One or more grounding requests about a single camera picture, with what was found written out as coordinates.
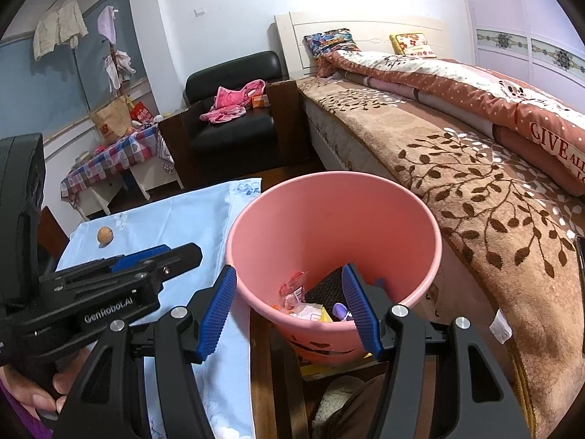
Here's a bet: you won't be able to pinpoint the brown paper bag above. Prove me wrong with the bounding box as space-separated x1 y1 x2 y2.
90 96 133 147

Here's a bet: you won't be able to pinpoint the black foam net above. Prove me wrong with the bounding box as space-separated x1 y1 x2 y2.
304 267 348 305

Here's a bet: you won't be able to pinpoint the red snack wrapper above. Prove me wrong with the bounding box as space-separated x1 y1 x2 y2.
279 272 307 312

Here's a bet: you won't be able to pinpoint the person's left forearm purple sleeve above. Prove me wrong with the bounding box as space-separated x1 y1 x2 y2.
0 382 51 439

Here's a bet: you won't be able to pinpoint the brown leaf-patterned blanket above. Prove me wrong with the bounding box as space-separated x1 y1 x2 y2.
297 75 585 439

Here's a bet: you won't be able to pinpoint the pink plastic bin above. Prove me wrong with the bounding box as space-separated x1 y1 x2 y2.
226 171 443 367

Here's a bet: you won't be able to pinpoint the person's left hand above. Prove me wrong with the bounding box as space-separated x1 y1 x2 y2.
0 348 92 418

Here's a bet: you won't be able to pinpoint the pink hanging cloth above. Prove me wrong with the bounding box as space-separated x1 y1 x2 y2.
97 5 117 44

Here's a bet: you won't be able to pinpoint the white hanging rags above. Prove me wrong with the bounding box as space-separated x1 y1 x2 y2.
104 50 136 90

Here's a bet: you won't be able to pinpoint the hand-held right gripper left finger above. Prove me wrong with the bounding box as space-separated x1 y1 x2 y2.
50 264 238 439

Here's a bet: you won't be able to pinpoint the cream hanging garment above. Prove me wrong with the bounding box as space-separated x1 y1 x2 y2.
33 0 89 60

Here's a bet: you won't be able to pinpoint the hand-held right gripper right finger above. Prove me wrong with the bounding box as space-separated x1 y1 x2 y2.
342 263 519 439

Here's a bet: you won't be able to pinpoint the white fluffy slipper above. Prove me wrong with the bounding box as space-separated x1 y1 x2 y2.
312 375 366 426

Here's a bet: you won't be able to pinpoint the white wooden bed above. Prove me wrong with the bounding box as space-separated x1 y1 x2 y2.
274 11 585 439

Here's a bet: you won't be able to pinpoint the checked tablecloth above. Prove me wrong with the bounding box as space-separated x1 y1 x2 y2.
61 125 177 199

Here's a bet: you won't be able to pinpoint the small white table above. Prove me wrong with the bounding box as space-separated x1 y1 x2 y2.
75 165 181 220

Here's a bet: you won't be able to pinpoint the white wardrobe with floral band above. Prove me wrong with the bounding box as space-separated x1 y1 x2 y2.
457 0 585 106

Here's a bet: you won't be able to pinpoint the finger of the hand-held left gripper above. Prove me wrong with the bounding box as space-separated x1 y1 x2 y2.
41 245 174 286
114 243 203 284

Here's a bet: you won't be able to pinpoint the red gift bag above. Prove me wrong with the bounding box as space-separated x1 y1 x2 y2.
129 101 154 124

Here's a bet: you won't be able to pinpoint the person's brown trouser leg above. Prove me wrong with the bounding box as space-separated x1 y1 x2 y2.
340 372 394 439

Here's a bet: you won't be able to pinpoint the colourful printed pillow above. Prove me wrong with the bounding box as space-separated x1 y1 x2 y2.
303 29 362 60

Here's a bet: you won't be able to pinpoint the black phone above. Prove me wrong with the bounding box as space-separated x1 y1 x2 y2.
574 235 585 294

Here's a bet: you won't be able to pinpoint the pink dotted quilt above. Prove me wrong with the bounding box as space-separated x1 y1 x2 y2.
320 50 585 197

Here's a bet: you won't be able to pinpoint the yellow flowered pillow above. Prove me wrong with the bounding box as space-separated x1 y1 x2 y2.
390 33 437 59

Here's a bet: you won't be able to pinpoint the pink garment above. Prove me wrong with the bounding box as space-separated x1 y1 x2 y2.
200 79 267 124

